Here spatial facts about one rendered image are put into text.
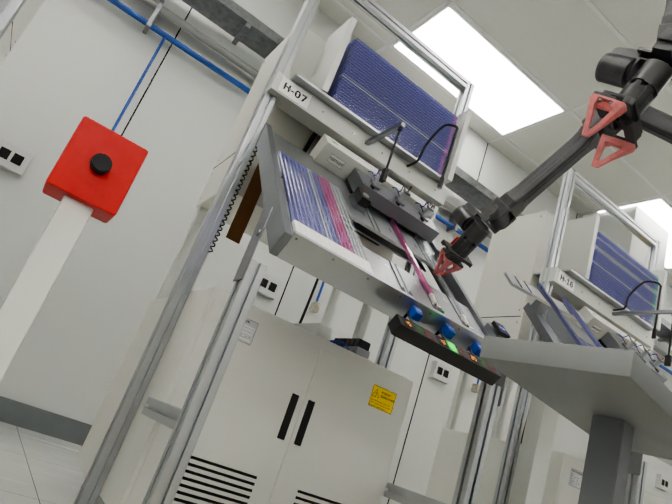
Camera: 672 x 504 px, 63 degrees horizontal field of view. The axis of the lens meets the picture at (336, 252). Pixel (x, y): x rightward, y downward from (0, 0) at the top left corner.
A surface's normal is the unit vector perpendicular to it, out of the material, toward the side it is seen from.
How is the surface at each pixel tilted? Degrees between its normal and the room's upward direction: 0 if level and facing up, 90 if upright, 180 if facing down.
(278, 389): 90
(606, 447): 90
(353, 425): 90
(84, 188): 90
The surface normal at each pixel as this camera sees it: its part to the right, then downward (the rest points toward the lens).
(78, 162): 0.53, -0.13
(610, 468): -0.65, -0.46
